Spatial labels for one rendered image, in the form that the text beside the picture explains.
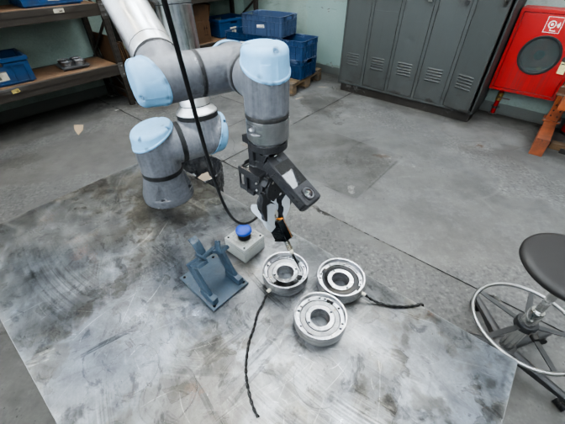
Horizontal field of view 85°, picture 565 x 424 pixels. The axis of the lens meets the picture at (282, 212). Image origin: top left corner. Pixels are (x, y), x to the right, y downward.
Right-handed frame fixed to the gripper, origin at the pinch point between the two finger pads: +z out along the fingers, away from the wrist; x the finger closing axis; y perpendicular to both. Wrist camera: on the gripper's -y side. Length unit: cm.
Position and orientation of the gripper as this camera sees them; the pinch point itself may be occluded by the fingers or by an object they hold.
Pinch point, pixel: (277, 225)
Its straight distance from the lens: 67.4
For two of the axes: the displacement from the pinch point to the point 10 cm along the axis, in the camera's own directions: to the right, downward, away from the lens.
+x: -6.8, 4.8, -5.6
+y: -7.4, -4.4, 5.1
